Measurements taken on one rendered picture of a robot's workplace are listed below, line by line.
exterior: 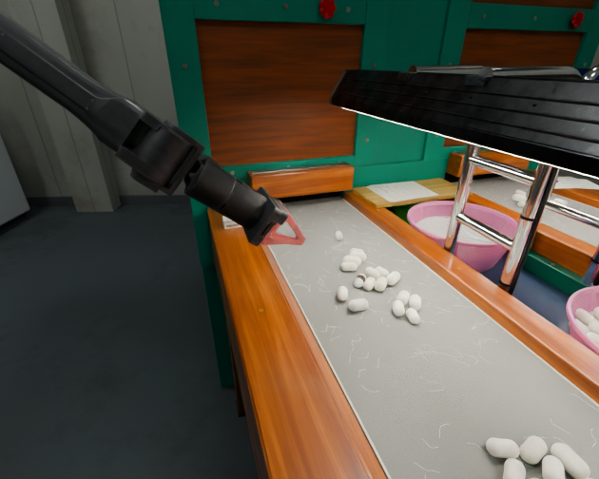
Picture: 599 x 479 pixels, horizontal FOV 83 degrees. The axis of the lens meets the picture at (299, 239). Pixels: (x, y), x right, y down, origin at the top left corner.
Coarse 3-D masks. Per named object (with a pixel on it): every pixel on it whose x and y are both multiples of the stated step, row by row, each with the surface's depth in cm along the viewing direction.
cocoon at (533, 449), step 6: (528, 438) 38; (534, 438) 37; (540, 438) 37; (522, 444) 37; (528, 444) 37; (534, 444) 37; (540, 444) 37; (522, 450) 37; (528, 450) 36; (534, 450) 36; (540, 450) 36; (546, 450) 37; (522, 456) 36; (528, 456) 36; (534, 456) 36; (540, 456) 36; (528, 462) 36; (534, 462) 36
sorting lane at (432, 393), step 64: (320, 256) 76; (384, 256) 76; (320, 320) 57; (384, 320) 57; (448, 320) 57; (384, 384) 46; (448, 384) 46; (512, 384) 46; (384, 448) 38; (448, 448) 38; (576, 448) 38
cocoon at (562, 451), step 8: (552, 448) 37; (560, 448) 36; (568, 448) 36; (560, 456) 36; (568, 456) 36; (576, 456) 35; (568, 464) 35; (576, 464) 35; (584, 464) 35; (568, 472) 35; (576, 472) 35; (584, 472) 34
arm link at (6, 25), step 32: (0, 32) 37; (32, 64) 38; (64, 64) 38; (64, 96) 39; (96, 96) 39; (96, 128) 40; (128, 128) 40; (160, 128) 41; (128, 160) 41; (160, 160) 42
